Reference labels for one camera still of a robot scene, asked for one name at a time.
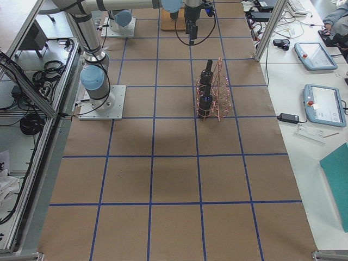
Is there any wooden rectangular tray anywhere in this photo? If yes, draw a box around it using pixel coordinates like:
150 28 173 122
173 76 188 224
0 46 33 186
160 8 186 32

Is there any far teach pendant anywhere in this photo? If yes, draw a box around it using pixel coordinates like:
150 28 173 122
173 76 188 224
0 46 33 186
294 42 338 71

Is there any teach pendant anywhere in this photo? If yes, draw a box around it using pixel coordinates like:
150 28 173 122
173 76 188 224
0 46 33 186
294 42 338 71
303 84 346 127

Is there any clear acrylic piece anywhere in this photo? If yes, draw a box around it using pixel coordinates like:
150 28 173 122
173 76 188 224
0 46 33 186
294 124 326 145

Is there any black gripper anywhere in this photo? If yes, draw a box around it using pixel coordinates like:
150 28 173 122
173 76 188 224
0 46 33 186
184 5 202 45

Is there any copper wire bottle basket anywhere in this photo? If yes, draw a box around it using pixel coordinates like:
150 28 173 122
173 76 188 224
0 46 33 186
196 57 231 120

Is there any near teach pendant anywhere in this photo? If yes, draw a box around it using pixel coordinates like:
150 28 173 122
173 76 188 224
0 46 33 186
303 84 346 127

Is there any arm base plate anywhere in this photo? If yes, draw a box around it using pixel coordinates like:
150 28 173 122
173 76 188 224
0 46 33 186
101 16 136 38
78 85 127 120

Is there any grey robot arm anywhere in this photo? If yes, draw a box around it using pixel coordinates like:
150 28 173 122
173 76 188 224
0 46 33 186
109 9 132 32
53 1 212 65

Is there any aluminium frame post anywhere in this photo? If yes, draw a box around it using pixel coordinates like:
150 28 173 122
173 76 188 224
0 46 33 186
254 0 287 61

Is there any dark wine bottle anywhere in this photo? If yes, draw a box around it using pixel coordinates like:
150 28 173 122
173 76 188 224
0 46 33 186
170 11 179 20
198 83 213 119
199 59 213 92

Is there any black power adapter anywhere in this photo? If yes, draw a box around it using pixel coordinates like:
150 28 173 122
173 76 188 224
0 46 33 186
277 113 300 124

